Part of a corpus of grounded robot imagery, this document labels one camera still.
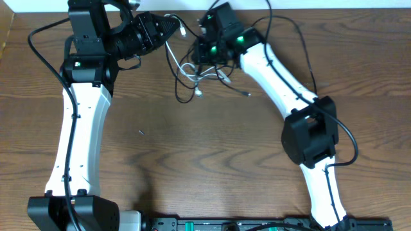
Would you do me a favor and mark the white USB cable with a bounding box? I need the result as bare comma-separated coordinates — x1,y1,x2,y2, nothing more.
164,13,232,98

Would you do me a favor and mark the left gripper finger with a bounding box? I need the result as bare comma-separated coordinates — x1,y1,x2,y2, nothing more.
156,25,179,44
154,15,180,31

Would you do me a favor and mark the thick black cable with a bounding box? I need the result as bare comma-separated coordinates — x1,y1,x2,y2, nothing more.
164,14,206,105

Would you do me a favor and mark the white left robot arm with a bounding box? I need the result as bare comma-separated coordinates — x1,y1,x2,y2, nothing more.
27,0,180,230

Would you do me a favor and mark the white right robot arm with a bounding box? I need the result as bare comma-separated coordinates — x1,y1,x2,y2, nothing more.
193,22,351,230

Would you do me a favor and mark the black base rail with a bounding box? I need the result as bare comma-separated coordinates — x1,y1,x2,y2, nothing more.
141,217,394,231

